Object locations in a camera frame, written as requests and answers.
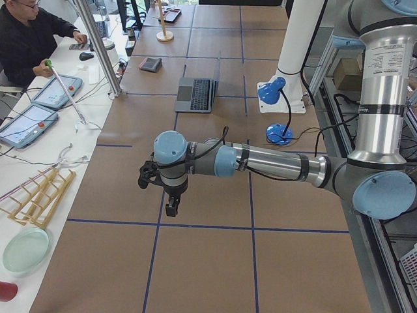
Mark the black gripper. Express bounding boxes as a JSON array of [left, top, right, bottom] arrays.
[[160, 169, 188, 217]]

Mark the grey laptop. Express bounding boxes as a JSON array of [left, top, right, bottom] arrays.
[[174, 48, 222, 114]]

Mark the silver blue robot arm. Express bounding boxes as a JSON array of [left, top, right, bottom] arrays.
[[138, 1, 416, 220]]

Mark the wooden dish rack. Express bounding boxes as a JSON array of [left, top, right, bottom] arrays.
[[1, 167, 76, 230]]

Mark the grey folded cloth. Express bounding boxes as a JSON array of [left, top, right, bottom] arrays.
[[139, 57, 162, 73]]

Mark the green glass plate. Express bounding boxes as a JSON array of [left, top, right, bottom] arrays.
[[3, 228, 50, 274]]

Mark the blue desk lamp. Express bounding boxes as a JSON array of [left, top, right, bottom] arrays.
[[257, 76, 293, 145]]

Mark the lower teach pendant tablet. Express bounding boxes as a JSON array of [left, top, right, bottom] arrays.
[[1, 104, 59, 149]]

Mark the teach pendant tablet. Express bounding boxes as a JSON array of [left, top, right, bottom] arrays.
[[1, 104, 59, 149], [31, 74, 83, 109]]

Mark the upper teach pendant tablet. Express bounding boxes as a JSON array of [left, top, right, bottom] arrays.
[[31, 74, 83, 109]]

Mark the wooden mug tree stand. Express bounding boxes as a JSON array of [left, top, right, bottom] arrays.
[[156, 0, 174, 42]]

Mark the black computer mouse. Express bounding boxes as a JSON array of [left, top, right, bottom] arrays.
[[79, 52, 94, 61]]

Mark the red cup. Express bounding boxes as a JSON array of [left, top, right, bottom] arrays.
[[0, 281, 18, 302]]

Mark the long pink stick tool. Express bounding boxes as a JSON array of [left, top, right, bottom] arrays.
[[45, 59, 88, 125]]

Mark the cardboard box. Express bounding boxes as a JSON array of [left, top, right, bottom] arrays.
[[333, 58, 362, 91]]

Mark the person in black shirt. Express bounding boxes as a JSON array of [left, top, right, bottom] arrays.
[[1, 1, 87, 87]]

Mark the white plastic basket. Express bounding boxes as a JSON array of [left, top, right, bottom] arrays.
[[399, 243, 417, 294]]

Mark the aluminium frame post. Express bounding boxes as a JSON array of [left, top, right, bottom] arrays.
[[74, 0, 122, 100]]

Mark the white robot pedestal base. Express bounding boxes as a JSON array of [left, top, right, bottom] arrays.
[[257, 0, 326, 113]]

